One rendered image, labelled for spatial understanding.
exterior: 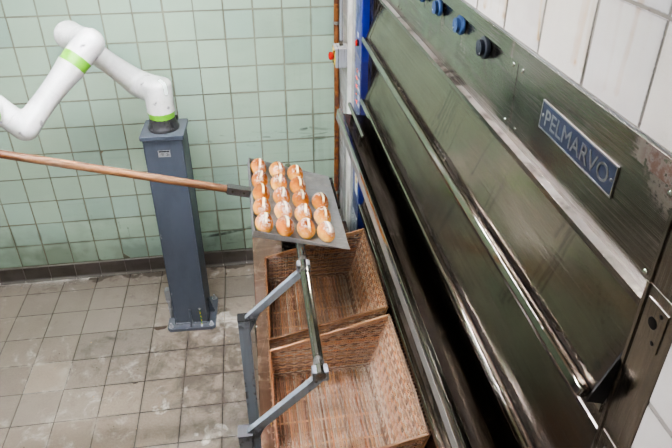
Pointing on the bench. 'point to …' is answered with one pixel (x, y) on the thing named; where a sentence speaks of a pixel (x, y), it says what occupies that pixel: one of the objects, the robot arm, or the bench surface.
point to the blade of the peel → (296, 207)
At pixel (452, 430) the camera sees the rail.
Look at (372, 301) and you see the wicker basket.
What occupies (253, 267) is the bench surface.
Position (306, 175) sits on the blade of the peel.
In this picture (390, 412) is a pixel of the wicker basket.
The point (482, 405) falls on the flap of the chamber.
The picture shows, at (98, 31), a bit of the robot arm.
